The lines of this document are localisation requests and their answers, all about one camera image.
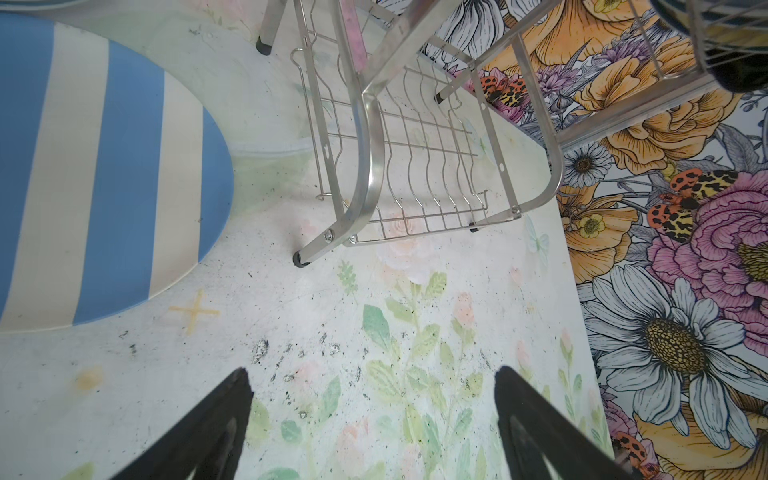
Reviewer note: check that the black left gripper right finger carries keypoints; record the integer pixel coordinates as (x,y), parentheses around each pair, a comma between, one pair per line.
(538,441)

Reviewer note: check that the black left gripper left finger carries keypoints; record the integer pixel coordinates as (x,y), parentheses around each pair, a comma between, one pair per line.
(206,443)

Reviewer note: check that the blue white striped plate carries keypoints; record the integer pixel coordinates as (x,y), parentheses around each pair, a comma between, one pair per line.
(115,180)

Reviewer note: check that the steel wire dish rack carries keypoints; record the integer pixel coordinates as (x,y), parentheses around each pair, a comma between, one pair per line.
(434,116)

